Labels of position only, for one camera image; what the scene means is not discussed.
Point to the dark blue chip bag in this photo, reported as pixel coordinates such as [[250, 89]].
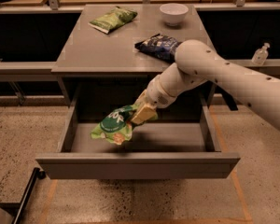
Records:
[[159, 46]]

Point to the green rice chip bag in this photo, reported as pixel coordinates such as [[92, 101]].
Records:
[[117, 127]]

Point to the white bowl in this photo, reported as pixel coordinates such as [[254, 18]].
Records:
[[173, 14]]

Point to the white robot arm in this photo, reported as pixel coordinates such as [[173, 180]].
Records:
[[195, 63]]

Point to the grey cabinet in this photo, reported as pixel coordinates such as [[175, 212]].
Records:
[[104, 72]]

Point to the clear sanitizer bottle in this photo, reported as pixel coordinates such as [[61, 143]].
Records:
[[261, 55]]

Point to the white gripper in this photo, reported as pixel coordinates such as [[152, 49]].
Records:
[[158, 95]]

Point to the grey metal rail bench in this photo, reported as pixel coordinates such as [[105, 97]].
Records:
[[34, 72]]

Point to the green snack bag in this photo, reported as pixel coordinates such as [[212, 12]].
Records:
[[112, 20]]

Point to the open grey top drawer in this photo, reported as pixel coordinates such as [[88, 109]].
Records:
[[181, 144]]

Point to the black metal stand base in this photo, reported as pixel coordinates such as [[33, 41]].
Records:
[[12, 213]]

